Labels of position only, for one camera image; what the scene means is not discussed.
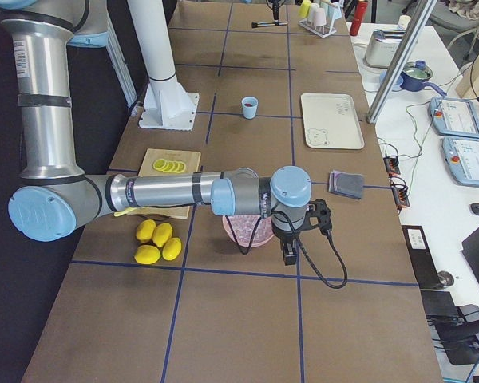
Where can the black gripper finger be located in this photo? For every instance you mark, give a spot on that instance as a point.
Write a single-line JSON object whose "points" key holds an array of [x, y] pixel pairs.
{"points": [[275, 6]]}

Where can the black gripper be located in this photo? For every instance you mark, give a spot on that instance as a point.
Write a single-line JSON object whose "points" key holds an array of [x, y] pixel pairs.
{"points": [[286, 235]]}

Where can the stainless steel muddler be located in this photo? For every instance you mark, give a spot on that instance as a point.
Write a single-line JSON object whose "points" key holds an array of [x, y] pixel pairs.
{"points": [[255, 25]]}

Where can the light blue cup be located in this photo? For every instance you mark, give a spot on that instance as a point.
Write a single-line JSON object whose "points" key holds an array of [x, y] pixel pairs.
{"points": [[249, 112]]}

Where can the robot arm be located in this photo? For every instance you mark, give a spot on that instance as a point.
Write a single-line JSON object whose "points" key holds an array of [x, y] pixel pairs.
{"points": [[57, 196]]}

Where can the yellow-green plastic cup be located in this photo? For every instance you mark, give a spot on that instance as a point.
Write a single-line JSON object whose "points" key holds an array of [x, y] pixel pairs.
{"points": [[304, 8]]}

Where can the white cup on rack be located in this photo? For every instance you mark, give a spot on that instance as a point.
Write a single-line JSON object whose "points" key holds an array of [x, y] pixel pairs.
{"points": [[311, 12]]}

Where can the pink cup on rack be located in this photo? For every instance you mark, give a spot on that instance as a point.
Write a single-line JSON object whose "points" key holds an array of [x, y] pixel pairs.
{"points": [[320, 19]]}

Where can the pink bowl of ice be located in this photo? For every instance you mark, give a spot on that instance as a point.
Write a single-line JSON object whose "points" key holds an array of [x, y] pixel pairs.
{"points": [[240, 227]]}

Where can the red bottle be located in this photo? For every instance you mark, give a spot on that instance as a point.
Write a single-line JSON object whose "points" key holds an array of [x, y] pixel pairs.
{"points": [[359, 13]]}

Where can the grey folded cloth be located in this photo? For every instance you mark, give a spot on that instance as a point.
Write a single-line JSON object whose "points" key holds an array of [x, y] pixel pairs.
{"points": [[346, 184]]}

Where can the silver toaster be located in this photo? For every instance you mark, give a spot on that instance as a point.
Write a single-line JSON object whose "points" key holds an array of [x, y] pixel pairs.
{"points": [[382, 47]]}

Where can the yellow lemon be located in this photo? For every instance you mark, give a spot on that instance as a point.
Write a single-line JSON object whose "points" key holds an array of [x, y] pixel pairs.
{"points": [[172, 249], [162, 233], [147, 254], [145, 230]]}

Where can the cream bear tray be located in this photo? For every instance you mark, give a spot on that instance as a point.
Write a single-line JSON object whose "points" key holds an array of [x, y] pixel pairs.
{"points": [[330, 121]]}

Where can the lemon slices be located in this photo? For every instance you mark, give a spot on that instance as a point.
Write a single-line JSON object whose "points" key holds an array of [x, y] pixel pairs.
{"points": [[169, 166]]}

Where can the dark blue saucepan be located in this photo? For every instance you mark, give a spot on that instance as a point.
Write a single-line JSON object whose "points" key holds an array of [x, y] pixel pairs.
{"points": [[417, 75]]}

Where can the wooden cutting board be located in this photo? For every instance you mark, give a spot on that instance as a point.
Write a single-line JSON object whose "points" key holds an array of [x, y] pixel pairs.
{"points": [[192, 160]]}

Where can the yellow-green plastic knife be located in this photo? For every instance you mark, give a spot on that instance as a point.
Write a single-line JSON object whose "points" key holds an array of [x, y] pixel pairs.
{"points": [[128, 210]]}

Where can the lower teach pendant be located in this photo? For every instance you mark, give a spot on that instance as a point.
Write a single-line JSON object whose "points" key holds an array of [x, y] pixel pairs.
{"points": [[462, 157]]}

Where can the teach pendant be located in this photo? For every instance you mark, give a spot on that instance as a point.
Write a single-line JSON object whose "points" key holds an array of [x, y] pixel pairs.
{"points": [[454, 117], [462, 157]]}

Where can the upper teach pendant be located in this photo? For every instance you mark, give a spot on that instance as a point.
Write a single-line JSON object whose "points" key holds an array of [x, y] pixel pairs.
{"points": [[454, 117]]}

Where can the white wire cup rack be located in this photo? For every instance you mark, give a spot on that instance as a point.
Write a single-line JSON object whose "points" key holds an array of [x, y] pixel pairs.
{"points": [[334, 13]]}

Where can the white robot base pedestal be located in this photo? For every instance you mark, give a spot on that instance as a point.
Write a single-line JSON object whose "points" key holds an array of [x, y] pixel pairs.
{"points": [[167, 105]]}

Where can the aluminium frame post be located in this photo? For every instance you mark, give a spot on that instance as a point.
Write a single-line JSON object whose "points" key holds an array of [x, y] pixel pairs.
{"points": [[422, 12]]}

